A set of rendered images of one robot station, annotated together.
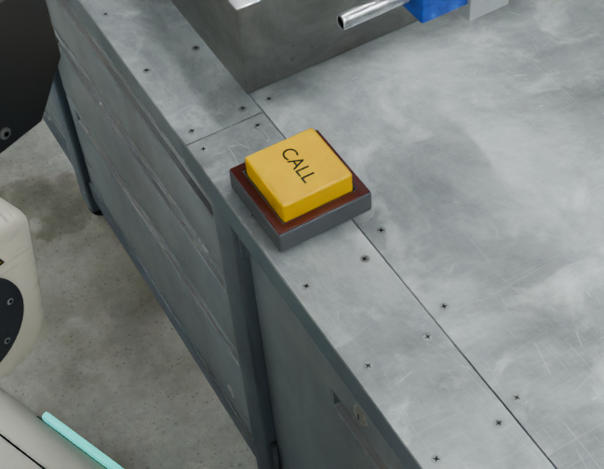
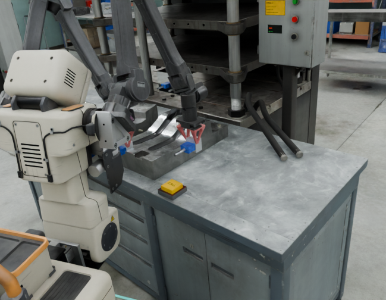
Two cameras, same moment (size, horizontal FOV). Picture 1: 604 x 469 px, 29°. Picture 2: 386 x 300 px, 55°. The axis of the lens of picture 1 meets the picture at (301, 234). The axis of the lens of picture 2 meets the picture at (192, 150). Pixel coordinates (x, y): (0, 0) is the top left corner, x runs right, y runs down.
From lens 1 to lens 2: 0.66 m
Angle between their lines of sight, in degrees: 28
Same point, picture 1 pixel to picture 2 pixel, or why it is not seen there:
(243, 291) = (154, 236)
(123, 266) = (106, 269)
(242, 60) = (153, 172)
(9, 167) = not seen: hidden behind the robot
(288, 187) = (171, 187)
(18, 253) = (116, 217)
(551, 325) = (227, 198)
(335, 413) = (184, 253)
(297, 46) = (162, 169)
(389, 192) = (189, 187)
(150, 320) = (118, 280)
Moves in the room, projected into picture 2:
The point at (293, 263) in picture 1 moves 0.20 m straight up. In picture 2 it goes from (176, 201) to (169, 153)
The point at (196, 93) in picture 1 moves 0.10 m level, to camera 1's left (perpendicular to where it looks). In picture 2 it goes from (144, 182) to (119, 188)
